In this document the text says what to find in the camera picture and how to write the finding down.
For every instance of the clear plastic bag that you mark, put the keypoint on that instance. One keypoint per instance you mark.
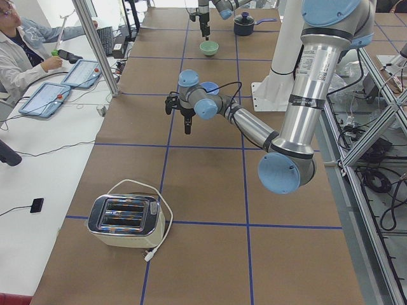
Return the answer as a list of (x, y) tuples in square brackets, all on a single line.
[(347, 79)]

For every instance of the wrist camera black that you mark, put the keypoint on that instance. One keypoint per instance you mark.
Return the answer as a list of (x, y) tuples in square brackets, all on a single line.
[(172, 102), (193, 14)]

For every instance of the white central pedestal column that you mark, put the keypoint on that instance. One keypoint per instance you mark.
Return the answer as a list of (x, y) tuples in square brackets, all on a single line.
[(272, 94)]

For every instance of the aluminium frame post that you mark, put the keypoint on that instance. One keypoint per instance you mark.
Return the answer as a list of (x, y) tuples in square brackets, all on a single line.
[(95, 44)]

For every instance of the blue bowl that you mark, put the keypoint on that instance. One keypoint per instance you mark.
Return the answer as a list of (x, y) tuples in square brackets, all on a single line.
[(210, 87)]

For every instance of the dark blue saucepan with lid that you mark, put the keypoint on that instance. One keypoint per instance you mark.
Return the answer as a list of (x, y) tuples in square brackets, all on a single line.
[(243, 24)]

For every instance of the small black square device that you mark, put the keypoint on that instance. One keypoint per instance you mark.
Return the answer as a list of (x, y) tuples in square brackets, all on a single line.
[(37, 205)]

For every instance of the far blue teach pendant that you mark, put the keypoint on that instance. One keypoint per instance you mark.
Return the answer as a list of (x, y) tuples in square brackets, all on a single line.
[(83, 74)]

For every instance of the blue teach pendant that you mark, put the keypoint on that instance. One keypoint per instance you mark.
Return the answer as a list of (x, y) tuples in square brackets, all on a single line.
[(46, 100), (83, 74)]

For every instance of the cream and chrome toaster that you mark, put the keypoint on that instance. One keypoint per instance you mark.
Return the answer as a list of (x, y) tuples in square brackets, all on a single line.
[(127, 220)]

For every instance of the black monitor stand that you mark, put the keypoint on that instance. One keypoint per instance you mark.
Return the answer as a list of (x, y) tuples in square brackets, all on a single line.
[(131, 18)]

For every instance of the green bowl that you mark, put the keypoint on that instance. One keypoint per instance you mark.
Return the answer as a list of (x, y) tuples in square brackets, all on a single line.
[(209, 48)]

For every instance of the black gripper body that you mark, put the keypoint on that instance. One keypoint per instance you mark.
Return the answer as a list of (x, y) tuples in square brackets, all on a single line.
[(187, 112), (203, 17)]

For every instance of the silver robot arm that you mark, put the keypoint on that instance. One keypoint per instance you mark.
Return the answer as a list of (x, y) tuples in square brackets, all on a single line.
[(202, 12), (330, 28)]

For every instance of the person in white coat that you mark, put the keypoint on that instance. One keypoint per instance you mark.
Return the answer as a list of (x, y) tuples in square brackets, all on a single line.
[(24, 59)]

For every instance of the black keyboard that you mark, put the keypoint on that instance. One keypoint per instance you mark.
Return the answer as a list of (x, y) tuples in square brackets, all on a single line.
[(105, 35)]

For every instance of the near blue teach pendant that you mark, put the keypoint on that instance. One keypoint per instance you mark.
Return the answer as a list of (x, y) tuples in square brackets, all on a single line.
[(46, 100)]

